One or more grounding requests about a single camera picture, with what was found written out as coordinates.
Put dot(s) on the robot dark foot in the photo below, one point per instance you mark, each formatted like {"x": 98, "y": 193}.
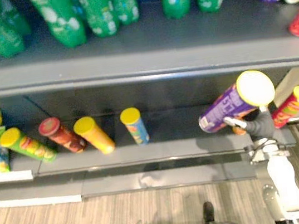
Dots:
{"x": 210, "y": 217}

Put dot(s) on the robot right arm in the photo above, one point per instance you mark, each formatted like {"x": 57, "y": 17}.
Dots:
{"x": 282, "y": 182}

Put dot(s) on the grey bottle shelf board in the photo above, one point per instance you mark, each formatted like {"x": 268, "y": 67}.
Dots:
{"x": 141, "y": 54}

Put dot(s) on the green chips can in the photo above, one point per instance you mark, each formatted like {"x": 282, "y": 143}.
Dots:
{"x": 28, "y": 145}

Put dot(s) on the white shelf price strip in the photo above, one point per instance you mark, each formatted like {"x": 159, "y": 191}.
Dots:
{"x": 4, "y": 176}

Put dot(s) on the blue chips can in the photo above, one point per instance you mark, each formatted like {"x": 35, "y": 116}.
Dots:
{"x": 136, "y": 128}

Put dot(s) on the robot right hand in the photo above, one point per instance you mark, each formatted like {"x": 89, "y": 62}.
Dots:
{"x": 260, "y": 126}

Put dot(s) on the grey chips shelf board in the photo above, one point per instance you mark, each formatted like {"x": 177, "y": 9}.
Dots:
{"x": 145, "y": 157}

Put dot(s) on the orange chips can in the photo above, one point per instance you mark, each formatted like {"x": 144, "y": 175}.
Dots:
{"x": 95, "y": 137}

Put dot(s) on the dark red chips can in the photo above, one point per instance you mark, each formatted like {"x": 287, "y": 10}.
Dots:
{"x": 63, "y": 137}

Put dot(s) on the purple chips can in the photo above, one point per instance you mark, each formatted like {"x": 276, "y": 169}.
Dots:
{"x": 228, "y": 108}

